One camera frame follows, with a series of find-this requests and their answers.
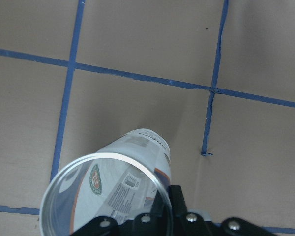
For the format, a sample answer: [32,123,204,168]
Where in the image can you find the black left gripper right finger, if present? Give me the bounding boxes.
[169,185,274,236]

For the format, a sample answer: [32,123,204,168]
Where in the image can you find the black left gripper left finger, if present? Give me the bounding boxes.
[75,193,168,236]

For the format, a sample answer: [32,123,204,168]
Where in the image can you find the white blue tennis ball can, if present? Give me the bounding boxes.
[40,128,172,236]

